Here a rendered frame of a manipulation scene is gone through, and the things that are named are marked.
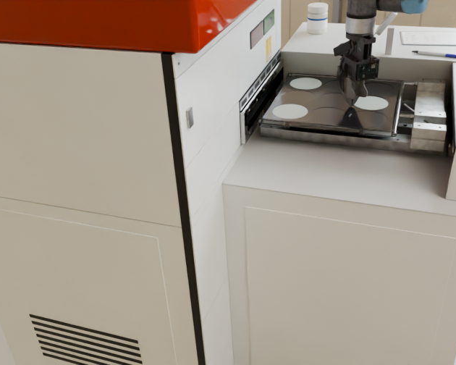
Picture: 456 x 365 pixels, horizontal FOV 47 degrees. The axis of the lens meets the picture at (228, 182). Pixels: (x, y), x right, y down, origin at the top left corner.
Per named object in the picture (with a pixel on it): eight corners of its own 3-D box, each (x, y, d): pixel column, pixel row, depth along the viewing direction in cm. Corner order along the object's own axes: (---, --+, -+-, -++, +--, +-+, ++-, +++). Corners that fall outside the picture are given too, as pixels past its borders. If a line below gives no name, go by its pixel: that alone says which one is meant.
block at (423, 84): (416, 90, 163) (418, 81, 161) (417, 86, 165) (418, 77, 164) (444, 92, 160) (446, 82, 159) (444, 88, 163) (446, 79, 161)
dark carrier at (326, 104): (262, 120, 147) (262, 118, 147) (290, 76, 174) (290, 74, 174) (390, 132, 137) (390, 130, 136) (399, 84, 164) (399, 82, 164)
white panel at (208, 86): (182, 227, 119) (161, 53, 98) (273, 90, 184) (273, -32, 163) (194, 229, 118) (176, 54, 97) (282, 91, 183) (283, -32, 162)
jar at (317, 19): (305, 34, 189) (305, 6, 184) (309, 28, 195) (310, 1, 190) (324, 35, 187) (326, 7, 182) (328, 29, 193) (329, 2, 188)
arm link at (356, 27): (340, 14, 138) (368, 9, 140) (339, 31, 140) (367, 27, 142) (355, 20, 132) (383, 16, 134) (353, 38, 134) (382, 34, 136)
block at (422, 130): (411, 137, 137) (412, 127, 135) (412, 131, 140) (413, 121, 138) (444, 140, 135) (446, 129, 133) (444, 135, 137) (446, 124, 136)
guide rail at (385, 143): (260, 136, 155) (260, 127, 153) (262, 133, 156) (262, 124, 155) (442, 156, 140) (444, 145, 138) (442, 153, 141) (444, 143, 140)
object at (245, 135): (239, 143, 146) (238, 112, 141) (279, 85, 181) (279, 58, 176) (245, 144, 145) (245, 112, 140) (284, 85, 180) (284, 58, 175)
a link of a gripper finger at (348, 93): (349, 114, 146) (352, 82, 141) (339, 106, 151) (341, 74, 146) (359, 111, 146) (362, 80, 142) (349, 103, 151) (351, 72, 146)
